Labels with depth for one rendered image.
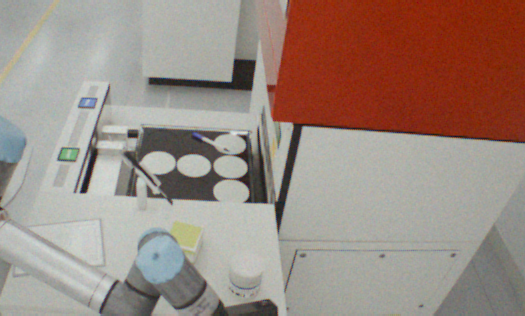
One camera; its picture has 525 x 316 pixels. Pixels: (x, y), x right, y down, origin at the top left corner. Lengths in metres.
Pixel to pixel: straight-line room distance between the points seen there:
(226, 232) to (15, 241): 0.50
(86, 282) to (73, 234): 0.28
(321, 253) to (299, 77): 0.61
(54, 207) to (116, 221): 0.17
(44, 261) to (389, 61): 0.81
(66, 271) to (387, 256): 0.97
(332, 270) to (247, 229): 0.42
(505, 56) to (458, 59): 0.12
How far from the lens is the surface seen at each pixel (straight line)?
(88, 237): 1.19
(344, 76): 1.06
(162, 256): 0.78
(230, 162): 1.48
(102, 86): 1.71
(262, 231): 1.21
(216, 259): 1.14
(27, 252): 0.97
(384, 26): 1.03
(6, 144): 0.97
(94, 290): 0.93
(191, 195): 1.37
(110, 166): 1.49
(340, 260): 1.50
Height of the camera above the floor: 1.86
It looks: 39 degrees down
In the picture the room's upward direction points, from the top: 10 degrees clockwise
